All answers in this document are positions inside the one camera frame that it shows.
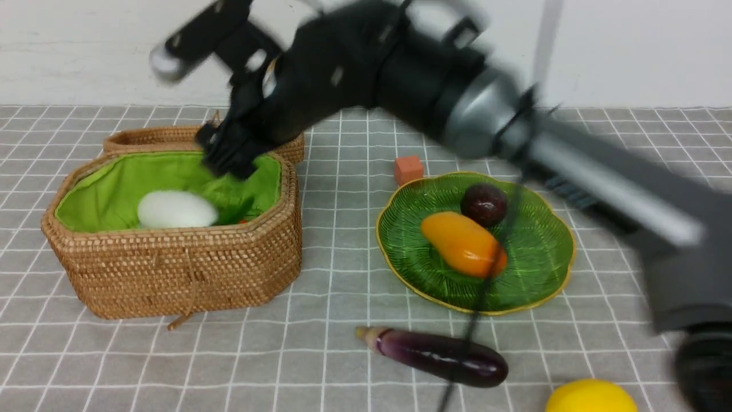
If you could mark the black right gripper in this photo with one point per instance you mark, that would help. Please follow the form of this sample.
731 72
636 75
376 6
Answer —
333 64

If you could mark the dark purple passion fruit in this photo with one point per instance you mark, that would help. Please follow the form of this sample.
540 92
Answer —
485 204

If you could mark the white radish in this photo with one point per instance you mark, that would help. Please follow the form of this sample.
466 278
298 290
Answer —
175 209

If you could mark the purple eggplant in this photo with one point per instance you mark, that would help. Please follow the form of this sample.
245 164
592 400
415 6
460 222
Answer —
475 365

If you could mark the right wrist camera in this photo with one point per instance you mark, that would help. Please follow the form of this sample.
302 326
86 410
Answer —
222 29

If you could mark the orange mango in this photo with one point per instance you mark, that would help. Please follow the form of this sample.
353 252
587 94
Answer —
464 245

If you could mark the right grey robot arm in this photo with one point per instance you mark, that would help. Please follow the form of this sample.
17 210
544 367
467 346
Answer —
679 228

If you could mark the woven rattan basket green lining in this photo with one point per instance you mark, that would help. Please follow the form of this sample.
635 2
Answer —
121 270

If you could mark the grey checked tablecloth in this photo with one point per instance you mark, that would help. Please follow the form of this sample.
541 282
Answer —
299 352

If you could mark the yellow lemon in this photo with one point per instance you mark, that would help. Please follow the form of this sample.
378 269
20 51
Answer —
590 395

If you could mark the small orange cube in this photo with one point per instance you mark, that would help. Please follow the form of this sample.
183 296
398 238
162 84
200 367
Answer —
407 169

